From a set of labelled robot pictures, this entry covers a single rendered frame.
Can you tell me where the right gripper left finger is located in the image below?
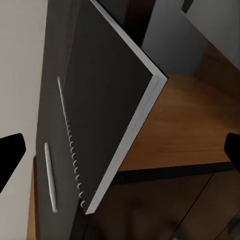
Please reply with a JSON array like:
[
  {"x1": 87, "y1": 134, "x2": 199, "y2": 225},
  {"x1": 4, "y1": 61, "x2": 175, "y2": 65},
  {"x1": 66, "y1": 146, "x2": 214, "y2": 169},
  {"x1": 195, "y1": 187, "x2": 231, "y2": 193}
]
[{"x1": 0, "y1": 133, "x2": 26, "y2": 193}]

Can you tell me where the notebook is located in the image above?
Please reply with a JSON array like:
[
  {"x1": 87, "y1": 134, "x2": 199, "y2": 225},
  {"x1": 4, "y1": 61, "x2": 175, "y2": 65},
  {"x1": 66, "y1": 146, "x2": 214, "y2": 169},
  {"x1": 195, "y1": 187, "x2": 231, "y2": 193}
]
[{"x1": 57, "y1": 0, "x2": 169, "y2": 215}]

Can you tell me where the desktop computer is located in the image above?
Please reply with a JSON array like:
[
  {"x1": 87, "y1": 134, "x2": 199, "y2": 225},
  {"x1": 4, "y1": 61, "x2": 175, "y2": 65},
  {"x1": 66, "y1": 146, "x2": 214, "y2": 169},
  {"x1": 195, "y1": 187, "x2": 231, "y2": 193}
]
[{"x1": 180, "y1": 0, "x2": 240, "y2": 71}]

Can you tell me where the pen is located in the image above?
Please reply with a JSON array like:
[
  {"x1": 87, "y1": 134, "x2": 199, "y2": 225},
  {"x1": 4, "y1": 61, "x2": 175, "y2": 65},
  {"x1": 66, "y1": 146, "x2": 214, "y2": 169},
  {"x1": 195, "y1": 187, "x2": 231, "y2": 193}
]
[{"x1": 45, "y1": 143, "x2": 58, "y2": 213}]

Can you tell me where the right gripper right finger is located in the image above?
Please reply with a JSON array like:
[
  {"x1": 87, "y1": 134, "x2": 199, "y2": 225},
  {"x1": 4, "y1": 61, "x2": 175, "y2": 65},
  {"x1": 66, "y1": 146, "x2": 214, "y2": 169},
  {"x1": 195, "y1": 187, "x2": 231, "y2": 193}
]
[{"x1": 224, "y1": 133, "x2": 240, "y2": 173}]

